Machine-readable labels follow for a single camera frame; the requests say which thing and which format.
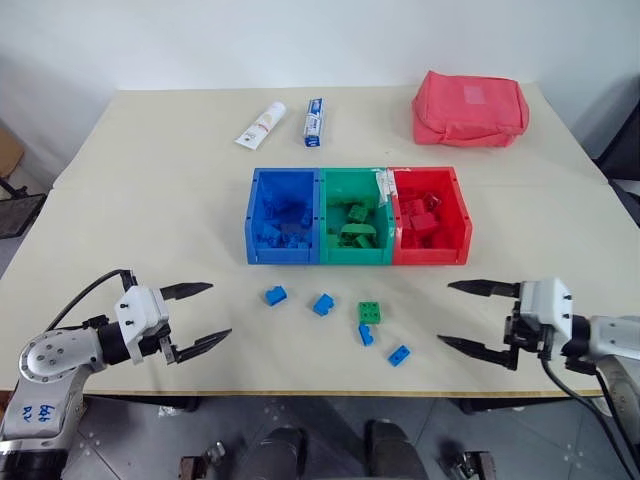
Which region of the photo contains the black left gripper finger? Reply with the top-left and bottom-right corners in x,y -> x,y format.
159,281 -> 215,302
160,328 -> 234,366

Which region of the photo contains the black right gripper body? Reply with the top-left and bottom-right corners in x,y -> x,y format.
502,298 -> 552,362

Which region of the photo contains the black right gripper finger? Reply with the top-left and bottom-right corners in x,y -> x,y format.
446,279 -> 524,301
436,334 -> 520,372

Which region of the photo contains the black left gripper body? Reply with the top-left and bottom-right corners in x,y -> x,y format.
135,298 -> 175,360

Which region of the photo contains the black table foot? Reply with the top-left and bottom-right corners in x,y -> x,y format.
458,398 -> 527,415
158,396 -> 202,414

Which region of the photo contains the red plastic bin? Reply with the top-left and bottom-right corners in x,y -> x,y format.
388,166 -> 474,266

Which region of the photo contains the blue plastic bin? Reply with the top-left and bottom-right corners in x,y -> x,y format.
244,167 -> 321,266

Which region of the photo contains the green square toy brick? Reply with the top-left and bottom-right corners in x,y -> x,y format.
357,301 -> 383,326

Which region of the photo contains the green arched toy brick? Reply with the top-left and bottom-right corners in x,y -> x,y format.
339,223 -> 378,241

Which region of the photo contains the clear tape strip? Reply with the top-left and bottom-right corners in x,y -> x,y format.
373,168 -> 398,207

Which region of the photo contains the green plastic bin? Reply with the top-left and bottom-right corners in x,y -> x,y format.
317,167 -> 396,266

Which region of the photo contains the white cream tube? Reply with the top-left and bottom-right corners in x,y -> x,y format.
234,101 -> 287,151

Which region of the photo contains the red fabric pouch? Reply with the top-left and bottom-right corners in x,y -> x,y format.
411,69 -> 531,149

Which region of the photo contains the black mesh rack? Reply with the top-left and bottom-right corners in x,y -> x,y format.
0,174 -> 47,240

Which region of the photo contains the black chair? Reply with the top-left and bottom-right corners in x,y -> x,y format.
593,74 -> 640,229

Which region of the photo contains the blue white toothpaste box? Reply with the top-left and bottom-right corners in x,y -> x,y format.
301,97 -> 326,149

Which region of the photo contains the brown cardboard box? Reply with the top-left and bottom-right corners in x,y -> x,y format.
0,127 -> 26,179

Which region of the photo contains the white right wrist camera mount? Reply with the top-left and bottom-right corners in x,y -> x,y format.
518,277 -> 574,362

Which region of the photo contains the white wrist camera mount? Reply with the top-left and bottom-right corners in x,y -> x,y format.
518,277 -> 574,362
114,285 -> 170,364

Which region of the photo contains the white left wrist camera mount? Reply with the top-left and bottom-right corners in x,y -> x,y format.
114,285 -> 170,364

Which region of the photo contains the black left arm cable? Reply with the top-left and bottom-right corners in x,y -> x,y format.
45,269 -> 139,333

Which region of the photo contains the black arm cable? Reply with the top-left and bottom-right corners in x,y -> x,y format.
538,355 -> 640,480
45,269 -> 139,333

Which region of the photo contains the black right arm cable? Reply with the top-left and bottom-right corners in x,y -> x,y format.
538,355 -> 640,480

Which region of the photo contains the metal floor bracket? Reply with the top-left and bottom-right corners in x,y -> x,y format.
438,449 -> 497,480
179,439 -> 227,480

